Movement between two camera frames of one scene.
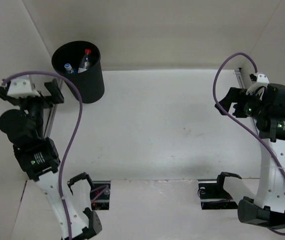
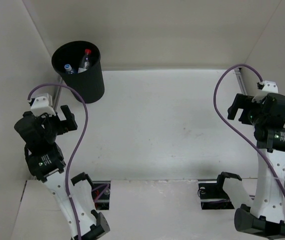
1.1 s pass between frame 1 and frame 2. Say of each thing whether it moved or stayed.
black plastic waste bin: stayed
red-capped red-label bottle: stayed
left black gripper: moved
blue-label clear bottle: stayed
